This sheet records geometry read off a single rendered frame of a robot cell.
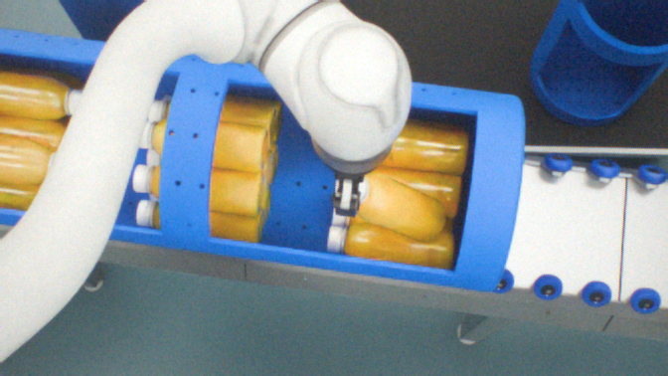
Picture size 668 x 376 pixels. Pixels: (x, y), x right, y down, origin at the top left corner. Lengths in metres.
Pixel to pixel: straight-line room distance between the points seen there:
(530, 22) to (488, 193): 1.35
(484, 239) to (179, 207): 0.41
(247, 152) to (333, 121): 0.48
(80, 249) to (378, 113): 0.28
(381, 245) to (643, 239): 0.46
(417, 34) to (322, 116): 1.66
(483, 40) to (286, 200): 1.13
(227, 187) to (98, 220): 0.62
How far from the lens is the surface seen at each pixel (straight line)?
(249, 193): 1.29
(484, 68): 2.44
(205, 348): 2.41
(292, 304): 2.40
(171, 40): 0.81
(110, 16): 1.79
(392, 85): 0.78
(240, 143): 1.27
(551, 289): 1.46
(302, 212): 1.45
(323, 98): 0.78
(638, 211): 1.57
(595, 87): 2.46
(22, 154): 1.37
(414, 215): 1.25
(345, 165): 0.93
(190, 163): 1.22
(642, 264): 1.55
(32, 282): 0.65
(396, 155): 1.32
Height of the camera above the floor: 2.37
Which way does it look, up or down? 75 degrees down
